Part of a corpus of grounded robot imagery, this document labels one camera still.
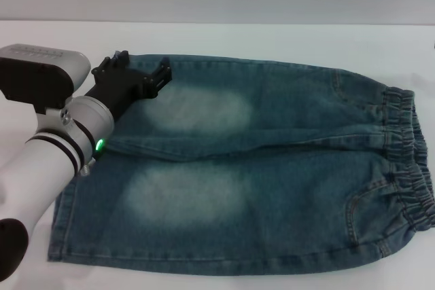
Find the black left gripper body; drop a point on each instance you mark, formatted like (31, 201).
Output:
(119, 86)

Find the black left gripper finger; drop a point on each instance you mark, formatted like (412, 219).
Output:
(162, 75)
(121, 56)

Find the blue washed denim shorts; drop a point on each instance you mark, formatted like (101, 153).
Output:
(278, 181)

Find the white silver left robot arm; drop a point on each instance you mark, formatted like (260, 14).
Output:
(40, 157)

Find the silver black wrist camera box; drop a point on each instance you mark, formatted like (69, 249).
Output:
(37, 72)

